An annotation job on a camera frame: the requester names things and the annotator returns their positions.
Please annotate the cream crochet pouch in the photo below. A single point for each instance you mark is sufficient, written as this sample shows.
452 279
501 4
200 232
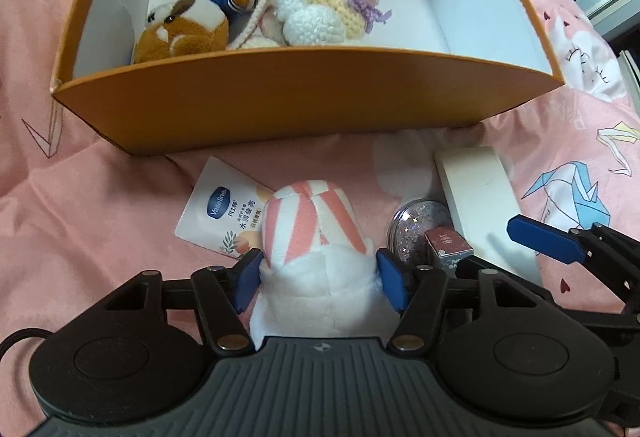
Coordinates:
260 34

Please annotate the white yellow crochet toy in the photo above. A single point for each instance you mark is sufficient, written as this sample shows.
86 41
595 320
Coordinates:
305 17

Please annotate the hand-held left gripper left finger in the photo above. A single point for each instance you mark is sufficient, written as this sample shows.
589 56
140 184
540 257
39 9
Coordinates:
247 279

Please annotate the brown plush toy blue outfit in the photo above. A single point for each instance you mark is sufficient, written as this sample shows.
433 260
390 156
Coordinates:
185 24

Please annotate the orange cardboard storage box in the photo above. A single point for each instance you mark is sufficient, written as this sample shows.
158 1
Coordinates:
300 87

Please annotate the round glitter case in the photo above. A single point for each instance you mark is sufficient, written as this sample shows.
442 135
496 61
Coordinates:
410 229

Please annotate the small red grey box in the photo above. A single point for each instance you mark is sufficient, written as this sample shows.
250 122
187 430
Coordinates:
447 247

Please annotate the pink printed blanket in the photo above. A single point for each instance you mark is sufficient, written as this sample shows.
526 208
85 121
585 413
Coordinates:
100 217

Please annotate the long white box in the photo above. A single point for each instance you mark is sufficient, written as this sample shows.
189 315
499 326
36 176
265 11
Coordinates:
480 197

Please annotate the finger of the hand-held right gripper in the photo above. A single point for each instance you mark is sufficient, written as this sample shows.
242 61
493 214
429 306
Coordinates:
590 312
545 239

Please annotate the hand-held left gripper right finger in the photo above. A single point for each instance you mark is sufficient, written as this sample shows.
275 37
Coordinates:
392 284

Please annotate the pink striped white plush toy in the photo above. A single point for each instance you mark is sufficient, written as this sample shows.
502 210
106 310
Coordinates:
310 277

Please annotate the grey door frame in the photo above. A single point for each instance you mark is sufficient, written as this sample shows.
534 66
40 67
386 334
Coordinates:
615 2

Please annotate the white storage cabinet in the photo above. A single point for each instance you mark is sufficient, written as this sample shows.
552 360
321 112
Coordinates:
631 72

